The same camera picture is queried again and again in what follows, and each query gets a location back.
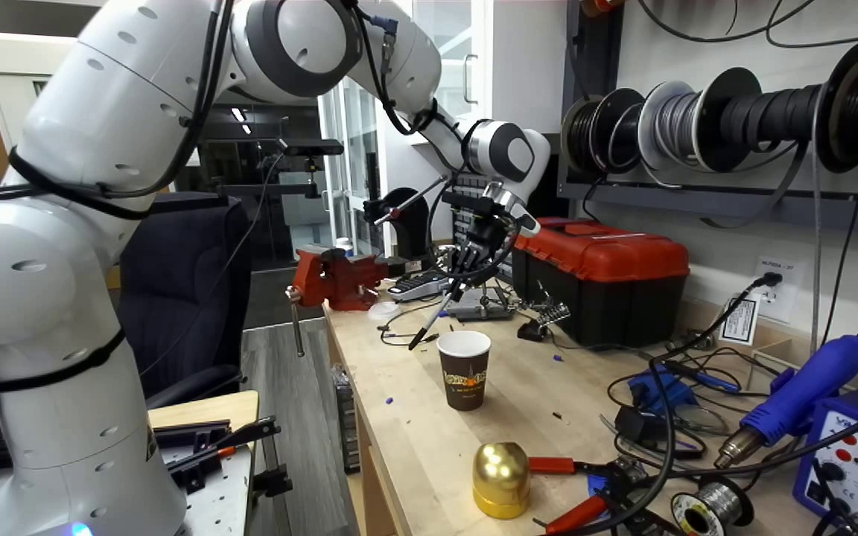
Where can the white wall outlet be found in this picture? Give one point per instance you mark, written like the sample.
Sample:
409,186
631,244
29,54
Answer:
772,277

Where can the dark wall spool rail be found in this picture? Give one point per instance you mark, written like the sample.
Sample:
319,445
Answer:
747,203

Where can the brown paper cup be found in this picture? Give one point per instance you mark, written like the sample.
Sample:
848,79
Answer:
465,383

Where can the black orange bar clamp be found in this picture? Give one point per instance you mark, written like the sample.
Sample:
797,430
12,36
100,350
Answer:
221,450

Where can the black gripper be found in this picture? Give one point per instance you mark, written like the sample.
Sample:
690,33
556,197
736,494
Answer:
477,218

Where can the red and black toolbox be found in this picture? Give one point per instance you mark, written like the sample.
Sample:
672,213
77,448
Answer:
611,289

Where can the dark office chair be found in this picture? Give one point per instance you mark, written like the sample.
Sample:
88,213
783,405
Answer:
185,299

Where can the gray metal plate device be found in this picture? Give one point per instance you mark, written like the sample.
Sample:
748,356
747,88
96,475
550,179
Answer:
483,305

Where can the white paper tag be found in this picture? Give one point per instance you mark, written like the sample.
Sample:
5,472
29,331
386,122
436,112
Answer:
736,322

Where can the gold metal dome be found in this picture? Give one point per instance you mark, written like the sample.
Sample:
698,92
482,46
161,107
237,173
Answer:
503,480

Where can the gray marker pen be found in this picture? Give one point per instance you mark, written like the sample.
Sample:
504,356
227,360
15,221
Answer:
434,320

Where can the blue hot air gun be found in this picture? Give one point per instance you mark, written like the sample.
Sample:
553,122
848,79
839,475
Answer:
806,387

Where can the red bench vise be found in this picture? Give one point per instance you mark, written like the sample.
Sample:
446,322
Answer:
334,280

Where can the helping hand stand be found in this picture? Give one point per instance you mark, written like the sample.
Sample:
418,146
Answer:
544,325

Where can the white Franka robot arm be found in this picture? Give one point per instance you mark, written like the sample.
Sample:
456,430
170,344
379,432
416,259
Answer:
42,299

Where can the gray wrist camera mount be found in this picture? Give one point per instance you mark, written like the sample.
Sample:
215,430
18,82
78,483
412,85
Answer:
516,213

